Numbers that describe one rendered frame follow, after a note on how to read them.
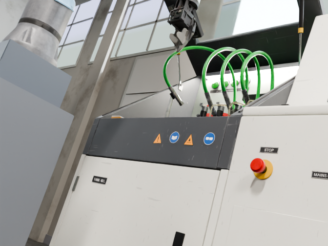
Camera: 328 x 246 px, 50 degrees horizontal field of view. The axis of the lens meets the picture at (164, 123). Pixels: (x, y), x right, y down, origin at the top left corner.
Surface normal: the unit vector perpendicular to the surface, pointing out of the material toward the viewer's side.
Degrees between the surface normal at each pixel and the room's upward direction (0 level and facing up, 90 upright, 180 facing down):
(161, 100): 90
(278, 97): 90
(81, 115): 90
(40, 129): 90
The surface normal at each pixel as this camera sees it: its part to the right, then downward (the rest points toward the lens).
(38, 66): 0.74, 0.01
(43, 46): 0.72, -0.31
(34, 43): 0.52, -0.41
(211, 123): -0.63, -0.40
